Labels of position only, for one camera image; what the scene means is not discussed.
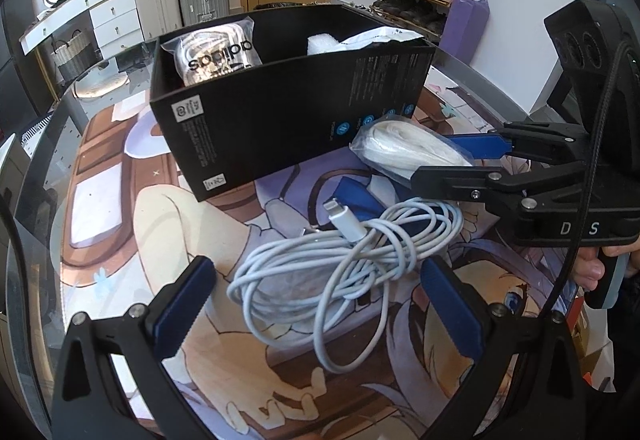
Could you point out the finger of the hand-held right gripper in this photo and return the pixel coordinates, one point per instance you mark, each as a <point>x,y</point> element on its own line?
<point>480,145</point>
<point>450,182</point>

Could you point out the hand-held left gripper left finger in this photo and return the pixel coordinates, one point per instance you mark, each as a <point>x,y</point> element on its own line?
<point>182,310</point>

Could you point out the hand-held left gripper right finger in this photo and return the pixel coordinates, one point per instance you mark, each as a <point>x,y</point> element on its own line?
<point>450,305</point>

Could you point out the clear bag of white laces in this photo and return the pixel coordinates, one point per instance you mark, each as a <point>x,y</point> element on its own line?
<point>400,145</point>

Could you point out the black cardboard box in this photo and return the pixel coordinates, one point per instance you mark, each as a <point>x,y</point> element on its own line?
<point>280,110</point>

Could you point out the printed bag of grey laces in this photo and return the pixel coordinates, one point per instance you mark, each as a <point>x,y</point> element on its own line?
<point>210,50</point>

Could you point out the person's right hand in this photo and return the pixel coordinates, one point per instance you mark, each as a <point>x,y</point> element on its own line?
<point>589,270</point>

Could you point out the printed table mat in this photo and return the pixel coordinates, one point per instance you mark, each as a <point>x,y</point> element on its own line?
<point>150,220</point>

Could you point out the purple bag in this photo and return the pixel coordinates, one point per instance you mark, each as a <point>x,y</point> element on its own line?
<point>465,30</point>

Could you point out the white plastic packet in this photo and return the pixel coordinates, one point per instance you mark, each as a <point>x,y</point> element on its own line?
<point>385,36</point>

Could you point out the woven basket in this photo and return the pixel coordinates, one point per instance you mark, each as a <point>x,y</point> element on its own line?
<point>75,57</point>

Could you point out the white dressing table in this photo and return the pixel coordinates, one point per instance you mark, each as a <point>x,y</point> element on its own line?
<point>112,15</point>

